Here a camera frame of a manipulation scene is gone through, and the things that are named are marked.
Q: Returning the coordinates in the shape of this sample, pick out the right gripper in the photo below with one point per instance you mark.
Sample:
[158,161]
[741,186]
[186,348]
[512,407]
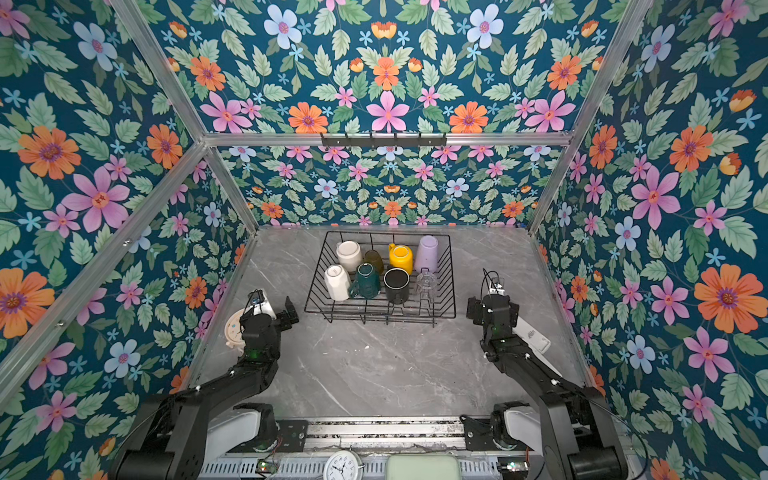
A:
[476,307]

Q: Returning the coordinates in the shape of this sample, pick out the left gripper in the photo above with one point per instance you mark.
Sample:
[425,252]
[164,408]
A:
[283,324]

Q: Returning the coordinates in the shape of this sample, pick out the cream white mug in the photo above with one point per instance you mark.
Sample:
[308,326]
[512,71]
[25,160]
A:
[337,282]

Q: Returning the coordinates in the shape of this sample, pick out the clear glass cup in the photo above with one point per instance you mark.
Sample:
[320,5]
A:
[427,285]

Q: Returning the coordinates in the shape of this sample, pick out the white mug green handle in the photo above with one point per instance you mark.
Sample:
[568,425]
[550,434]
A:
[366,283]

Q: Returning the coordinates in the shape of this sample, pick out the red interior white mug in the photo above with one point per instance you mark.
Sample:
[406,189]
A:
[349,255]

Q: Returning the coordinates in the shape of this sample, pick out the lavender plastic cup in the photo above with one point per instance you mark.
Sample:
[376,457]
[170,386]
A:
[426,258]

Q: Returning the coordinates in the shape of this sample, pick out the olive green glass cup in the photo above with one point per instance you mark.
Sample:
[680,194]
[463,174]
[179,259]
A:
[374,258]

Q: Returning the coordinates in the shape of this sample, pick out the black mug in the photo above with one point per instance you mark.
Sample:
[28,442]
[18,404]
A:
[397,285]

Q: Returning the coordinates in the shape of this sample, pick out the yellow mug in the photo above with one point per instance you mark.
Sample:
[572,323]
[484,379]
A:
[401,256]

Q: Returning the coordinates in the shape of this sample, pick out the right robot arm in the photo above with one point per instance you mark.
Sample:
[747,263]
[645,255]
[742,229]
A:
[569,425]

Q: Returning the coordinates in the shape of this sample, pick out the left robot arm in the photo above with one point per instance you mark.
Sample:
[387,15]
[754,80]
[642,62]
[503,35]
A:
[173,436]

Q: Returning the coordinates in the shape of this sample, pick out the round beige kitchen timer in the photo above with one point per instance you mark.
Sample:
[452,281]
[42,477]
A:
[233,332]

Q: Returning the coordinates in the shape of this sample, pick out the white analog clock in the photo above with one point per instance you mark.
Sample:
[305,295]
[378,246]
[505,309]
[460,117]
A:
[343,465]

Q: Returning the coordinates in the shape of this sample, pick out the pale green sponge pad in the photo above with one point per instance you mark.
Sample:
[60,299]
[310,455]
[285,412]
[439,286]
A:
[422,467]

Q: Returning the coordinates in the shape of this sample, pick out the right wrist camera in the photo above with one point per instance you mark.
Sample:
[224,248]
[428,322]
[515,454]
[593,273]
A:
[496,288]

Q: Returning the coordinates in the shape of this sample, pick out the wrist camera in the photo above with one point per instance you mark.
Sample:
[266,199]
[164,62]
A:
[496,288]
[258,303]

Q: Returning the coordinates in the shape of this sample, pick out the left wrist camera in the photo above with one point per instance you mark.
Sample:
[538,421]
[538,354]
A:
[258,303]

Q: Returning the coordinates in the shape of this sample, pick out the black wire dish rack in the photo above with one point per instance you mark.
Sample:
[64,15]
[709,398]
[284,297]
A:
[426,305]

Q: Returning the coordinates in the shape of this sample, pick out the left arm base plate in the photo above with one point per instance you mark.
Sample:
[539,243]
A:
[288,436]

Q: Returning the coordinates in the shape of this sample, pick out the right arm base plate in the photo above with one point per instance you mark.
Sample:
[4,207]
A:
[484,434]

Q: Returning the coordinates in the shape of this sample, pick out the wall hook rail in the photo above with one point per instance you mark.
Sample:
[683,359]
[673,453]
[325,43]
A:
[371,140]

